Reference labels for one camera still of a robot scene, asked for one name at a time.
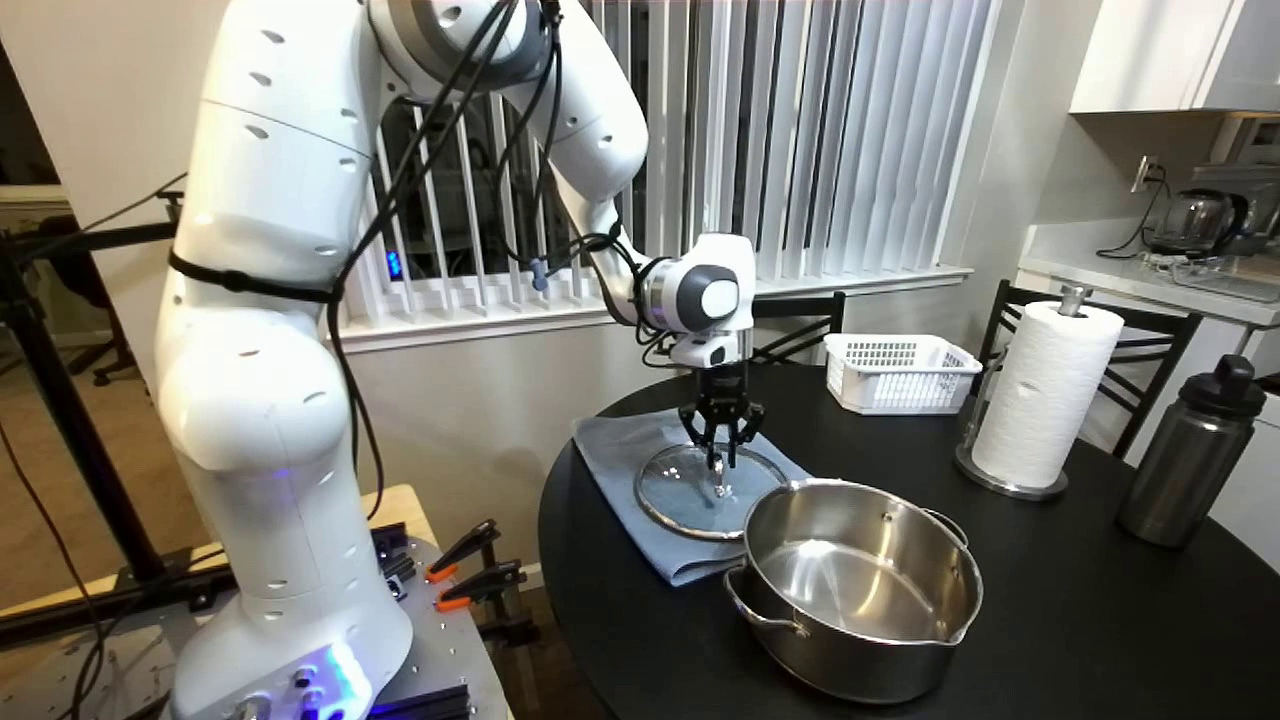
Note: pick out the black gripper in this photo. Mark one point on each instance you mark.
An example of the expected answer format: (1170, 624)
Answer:
(722, 384)

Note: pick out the glass lid with steel rim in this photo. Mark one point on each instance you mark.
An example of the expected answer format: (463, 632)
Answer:
(683, 504)

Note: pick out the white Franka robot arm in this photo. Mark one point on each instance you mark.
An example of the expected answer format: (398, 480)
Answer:
(264, 400)

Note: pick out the stainless steel pot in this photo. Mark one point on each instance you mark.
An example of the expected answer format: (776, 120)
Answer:
(855, 586)

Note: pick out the blue cloth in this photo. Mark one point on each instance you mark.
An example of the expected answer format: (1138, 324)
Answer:
(614, 463)

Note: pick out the black metal chair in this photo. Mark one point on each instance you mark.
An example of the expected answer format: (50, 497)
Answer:
(1162, 320)
(803, 305)

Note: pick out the white plastic basket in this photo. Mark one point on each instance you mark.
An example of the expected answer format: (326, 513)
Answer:
(900, 380)

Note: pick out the white vertical blinds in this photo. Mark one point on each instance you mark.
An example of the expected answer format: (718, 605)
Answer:
(824, 135)

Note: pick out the white paper towel roll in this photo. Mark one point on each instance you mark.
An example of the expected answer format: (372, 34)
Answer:
(1046, 392)
(1075, 300)

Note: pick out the black connector block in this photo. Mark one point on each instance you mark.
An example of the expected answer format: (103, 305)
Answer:
(394, 558)

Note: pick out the dark metal bottle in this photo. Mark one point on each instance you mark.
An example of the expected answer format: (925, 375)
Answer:
(1182, 465)

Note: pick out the white kitchen counter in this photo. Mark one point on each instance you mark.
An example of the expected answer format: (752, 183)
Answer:
(1162, 273)

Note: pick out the black countertop appliance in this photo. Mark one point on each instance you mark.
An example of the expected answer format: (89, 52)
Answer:
(1201, 214)

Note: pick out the black tripod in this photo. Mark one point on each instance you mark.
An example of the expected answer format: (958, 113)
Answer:
(64, 400)

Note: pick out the wooden robot mounting platform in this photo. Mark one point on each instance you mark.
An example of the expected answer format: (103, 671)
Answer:
(81, 624)

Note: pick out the white wall cabinet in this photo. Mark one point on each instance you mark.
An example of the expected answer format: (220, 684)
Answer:
(1162, 52)

